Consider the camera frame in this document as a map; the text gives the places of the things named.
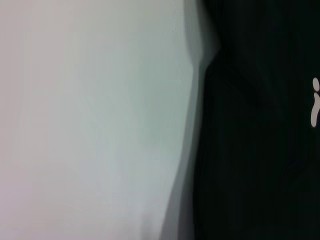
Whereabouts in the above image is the black shirt with FREE! print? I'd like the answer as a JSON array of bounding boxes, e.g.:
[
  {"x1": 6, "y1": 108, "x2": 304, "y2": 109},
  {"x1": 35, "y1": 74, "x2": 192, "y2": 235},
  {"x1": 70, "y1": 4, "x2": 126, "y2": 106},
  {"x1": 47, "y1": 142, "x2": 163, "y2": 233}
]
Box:
[{"x1": 162, "y1": 0, "x2": 320, "y2": 240}]

